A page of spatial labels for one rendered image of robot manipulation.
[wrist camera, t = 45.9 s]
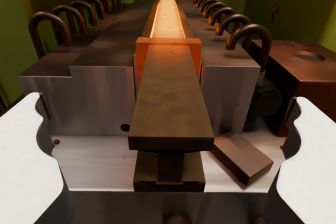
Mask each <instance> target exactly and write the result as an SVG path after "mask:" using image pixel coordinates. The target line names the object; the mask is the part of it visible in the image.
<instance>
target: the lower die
mask: <svg viewBox="0 0 336 224"><path fill-rule="evenodd" d="M193 1H194V0H175V2H176V6H177V10H178V13H179V17H180V21H181V25H182V29H183V32H184V36H185V38H190V39H200V41H201V43H202V48H201V57H200V65H199V74H198V81H199V85H200V88H201V92H202V95H203V99H204V102H205V106H206V109H207V113H208V116H209V120H210V123H211V127H212V130H213V134H214V136H215V137H219V136H221V135H223V134H226V133H228V132H230V131H232V130H234V131H236V132H237V133H238V134H239V135H241V134H242V131H243V127H244V124H245V121H246V117H247V114H248V110H249V107H250V103H251V100H252V97H253V93H254V90H255V86H256V83H257V79H258V76H259V72H260V69H261V67H260V65H259V64H258V63H257V62H256V61H255V60H254V59H253V58H252V57H251V56H250V55H249V54H248V53H247V52H246V51H245V50H244V49H243V48H242V47H241V46H240V45H239V44H238V43H236V45H235V49H234V50H228V49H226V44H227V41H228V39H229V37H230V34H229V33H228V32H227V31H226V30H225V29H224V31H223V35H222V36H218V35H216V29H217V26H218V25H219V23H218V22H217V21H216V20H215V24H214V26H211V25H208V24H209V19H210V17H211V14H210V13H209V16H208V18H203V15H204V11H205V8H204V11H203V12H199V9H200V8H196V4H193ZM158 4H159V0H135V1H134V2H133V3H121V6H118V5H116V8H117V10H113V8H111V14H107V12H106V13H104V14H105V19H100V17H99V18H97V19H96V22H97V26H92V25H91V23H90V24H89V25H87V26H86V27H85V28H86V33H87V34H85V35H80V32H78V33H76V34H75V35H73V36H72V37H71V41H72V46H70V47H65V45H64V43H62V44H61V45H59V46H58V47H56V48H55V49H54V50H52V51H51V52H49V53H48V54H47V55H45V56H44V57H42V58H41V59H40V60H38V61H37V62H35V63H34V64H33V65H31V66H30V67H28V68H27V69H26V70H24V71H23V72H21V73H20V74H19V75H17V79H18V81H19V83H20V86H21V88H22V90H23V93H24V95H25V97H26V96H27V95H29V94H31V93H41V92H42V93H43V94H44V97H45V100H46V103H47V106H48V109H49V112H50V115H51V119H50V120H49V122H48V124H47V129H48V132H49V134H50V135H92V136H128V133H129V132H124V131H122V130H121V125H123V124H128V125H131V121H132V116H133V112H134V108H135V103H136V99H137V95H138V91H139V84H138V69H137V53H136V41H137V39H138V37H141V38H150V37H151V33H152V29H153V25H154V21H155V17H156V12H157V8H158Z"/></svg>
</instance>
